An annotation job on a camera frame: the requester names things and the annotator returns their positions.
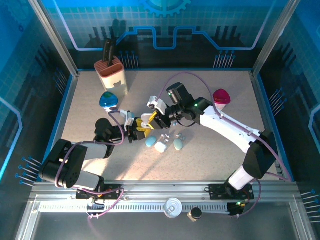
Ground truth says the white oval charging case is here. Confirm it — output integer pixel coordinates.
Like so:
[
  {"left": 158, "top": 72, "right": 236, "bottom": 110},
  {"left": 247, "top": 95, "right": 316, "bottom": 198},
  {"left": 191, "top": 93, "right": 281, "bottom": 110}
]
[{"left": 140, "top": 113, "right": 153, "bottom": 129}]

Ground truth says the white square charging case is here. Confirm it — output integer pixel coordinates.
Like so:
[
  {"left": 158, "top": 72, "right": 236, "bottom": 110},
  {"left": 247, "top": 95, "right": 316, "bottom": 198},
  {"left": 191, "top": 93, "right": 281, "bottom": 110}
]
[{"left": 154, "top": 141, "right": 168, "bottom": 153}]

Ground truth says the blue lid yogurt cup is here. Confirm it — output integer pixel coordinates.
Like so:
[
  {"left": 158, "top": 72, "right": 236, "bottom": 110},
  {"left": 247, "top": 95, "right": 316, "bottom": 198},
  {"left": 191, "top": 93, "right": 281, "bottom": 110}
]
[{"left": 99, "top": 91, "right": 120, "bottom": 115}]

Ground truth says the cream knife block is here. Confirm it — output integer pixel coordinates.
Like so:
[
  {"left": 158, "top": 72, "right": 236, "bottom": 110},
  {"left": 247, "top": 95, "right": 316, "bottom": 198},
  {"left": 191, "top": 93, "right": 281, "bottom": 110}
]
[{"left": 94, "top": 55, "right": 129, "bottom": 100}]

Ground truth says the silver tin can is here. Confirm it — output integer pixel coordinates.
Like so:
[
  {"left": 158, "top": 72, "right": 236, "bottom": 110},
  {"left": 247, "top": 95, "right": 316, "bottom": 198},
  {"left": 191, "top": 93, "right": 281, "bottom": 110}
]
[{"left": 163, "top": 197, "right": 183, "bottom": 219}]

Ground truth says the small jar black lid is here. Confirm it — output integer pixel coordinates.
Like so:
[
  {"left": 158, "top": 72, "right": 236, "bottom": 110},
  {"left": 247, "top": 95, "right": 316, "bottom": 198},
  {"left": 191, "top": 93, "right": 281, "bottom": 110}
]
[{"left": 188, "top": 207, "right": 203, "bottom": 223}]

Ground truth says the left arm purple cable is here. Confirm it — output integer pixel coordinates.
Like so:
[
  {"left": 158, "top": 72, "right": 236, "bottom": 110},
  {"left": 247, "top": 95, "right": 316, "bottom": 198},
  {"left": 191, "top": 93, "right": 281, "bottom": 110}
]
[{"left": 54, "top": 109, "right": 125, "bottom": 221}]

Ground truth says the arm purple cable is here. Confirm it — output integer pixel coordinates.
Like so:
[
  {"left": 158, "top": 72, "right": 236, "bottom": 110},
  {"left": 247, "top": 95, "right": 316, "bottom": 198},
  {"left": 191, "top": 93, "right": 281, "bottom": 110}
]
[
  {"left": 154, "top": 71, "right": 293, "bottom": 218},
  {"left": 54, "top": 109, "right": 125, "bottom": 221}
]

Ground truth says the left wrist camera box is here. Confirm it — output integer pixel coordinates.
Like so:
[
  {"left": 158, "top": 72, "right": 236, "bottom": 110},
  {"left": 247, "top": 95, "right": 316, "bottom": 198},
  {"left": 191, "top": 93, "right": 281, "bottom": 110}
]
[{"left": 119, "top": 109, "right": 137, "bottom": 128}]

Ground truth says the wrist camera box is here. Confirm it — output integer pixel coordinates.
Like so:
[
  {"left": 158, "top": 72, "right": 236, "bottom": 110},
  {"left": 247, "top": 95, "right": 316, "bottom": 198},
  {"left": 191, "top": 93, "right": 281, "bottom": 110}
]
[
  {"left": 119, "top": 109, "right": 137, "bottom": 128},
  {"left": 146, "top": 95, "right": 168, "bottom": 116}
]

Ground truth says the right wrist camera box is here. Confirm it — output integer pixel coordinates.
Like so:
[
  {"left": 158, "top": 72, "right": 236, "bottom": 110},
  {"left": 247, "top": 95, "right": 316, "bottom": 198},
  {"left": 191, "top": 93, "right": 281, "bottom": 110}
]
[{"left": 146, "top": 95, "right": 168, "bottom": 116}]

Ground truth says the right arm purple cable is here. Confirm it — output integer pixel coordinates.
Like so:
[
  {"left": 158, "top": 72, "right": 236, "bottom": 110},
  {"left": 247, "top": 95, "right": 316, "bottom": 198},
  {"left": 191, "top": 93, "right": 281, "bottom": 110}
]
[{"left": 154, "top": 71, "right": 293, "bottom": 218}]

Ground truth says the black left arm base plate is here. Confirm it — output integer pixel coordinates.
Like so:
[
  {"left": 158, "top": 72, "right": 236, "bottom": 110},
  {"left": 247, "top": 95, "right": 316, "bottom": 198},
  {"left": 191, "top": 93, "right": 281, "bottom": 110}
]
[{"left": 75, "top": 184, "right": 124, "bottom": 200}]

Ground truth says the aluminium frame rail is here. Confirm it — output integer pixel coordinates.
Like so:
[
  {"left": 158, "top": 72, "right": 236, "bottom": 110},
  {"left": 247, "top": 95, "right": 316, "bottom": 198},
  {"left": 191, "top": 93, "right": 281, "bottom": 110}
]
[{"left": 29, "top": 180, "right": 301, "bottom": 201}]

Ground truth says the black handled knife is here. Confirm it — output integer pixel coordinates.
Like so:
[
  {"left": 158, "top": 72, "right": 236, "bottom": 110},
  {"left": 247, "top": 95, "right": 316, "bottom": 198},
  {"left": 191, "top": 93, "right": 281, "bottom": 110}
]
[
  {"left": 102, "top": 38, "right": 113, "bottom": 68},
  {"left": 107, "top": 45, "right": 116, "bottom": 68}
]

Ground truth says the white slotted cable tray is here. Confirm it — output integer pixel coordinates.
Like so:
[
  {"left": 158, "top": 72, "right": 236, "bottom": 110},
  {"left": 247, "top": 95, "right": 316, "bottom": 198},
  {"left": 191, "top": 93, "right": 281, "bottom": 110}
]
[{"left": 38, "top": 201, "right": 231, "bottom": 214}]

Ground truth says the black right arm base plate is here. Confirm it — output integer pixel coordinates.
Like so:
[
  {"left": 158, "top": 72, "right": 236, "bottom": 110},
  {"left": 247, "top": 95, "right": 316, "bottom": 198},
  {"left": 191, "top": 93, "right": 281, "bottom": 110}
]
[{"left": 208, "top": 183, "right": 255, "bottom": 200}]

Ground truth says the aluminium frame post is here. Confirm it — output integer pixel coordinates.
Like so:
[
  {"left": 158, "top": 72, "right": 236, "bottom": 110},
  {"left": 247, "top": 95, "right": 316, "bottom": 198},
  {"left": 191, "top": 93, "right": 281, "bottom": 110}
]
[
  {"left": 27, "top": 0, "right": 80, "bottom": 77},
  {"left": 251, "top": 0, "right": 301, "bottom": 77}
]

